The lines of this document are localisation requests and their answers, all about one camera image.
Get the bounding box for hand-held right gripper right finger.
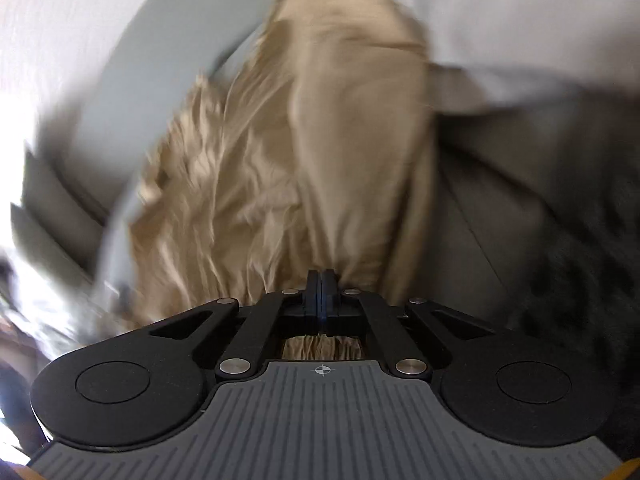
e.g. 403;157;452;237
322;269;516;380

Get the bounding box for khaki pants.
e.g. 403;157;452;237
127;0;441;361

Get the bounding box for grey sofa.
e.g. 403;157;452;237
0;0;640;356

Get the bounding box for person's leg in leopard pants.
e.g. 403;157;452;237
510;150;640;361

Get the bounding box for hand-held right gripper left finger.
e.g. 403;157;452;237
125;269;323;381

